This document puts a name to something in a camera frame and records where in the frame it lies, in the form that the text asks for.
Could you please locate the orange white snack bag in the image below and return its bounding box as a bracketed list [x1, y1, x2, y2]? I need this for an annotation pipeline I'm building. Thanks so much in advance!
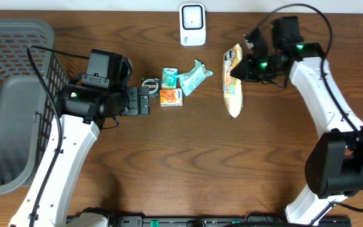
[222, 44, 243, 119]

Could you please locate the orange tissue pack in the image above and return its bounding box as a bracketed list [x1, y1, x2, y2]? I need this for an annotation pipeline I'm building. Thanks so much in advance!
[159, 88, 183, 107]

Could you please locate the teal tissue pack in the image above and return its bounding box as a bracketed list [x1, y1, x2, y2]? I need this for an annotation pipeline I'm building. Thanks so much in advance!
[161, 67, 178, 89]

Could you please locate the light blue wipes pack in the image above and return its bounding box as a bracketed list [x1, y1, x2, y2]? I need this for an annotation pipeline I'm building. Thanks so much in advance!
[178, 60, 213, 96]

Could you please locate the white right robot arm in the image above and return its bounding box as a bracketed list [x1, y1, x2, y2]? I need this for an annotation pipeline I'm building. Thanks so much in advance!
[224, 43, 363, 226]

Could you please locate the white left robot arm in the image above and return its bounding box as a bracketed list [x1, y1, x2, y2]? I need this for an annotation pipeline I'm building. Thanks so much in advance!
[9, 84, 149, 226]

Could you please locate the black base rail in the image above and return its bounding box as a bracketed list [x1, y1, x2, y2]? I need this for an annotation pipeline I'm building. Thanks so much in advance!
[66, 215, 352, 227]

